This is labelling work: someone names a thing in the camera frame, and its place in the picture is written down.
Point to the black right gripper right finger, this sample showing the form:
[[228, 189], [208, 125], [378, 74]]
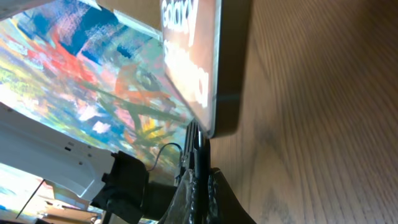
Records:
[[225, 208]]

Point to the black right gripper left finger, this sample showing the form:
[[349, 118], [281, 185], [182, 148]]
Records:
[[190, 201]]

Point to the colourful wall mural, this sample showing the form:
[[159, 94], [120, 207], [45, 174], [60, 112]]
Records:
[[79, 70]]

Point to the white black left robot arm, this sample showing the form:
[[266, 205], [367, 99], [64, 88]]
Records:
[[113, 181]]

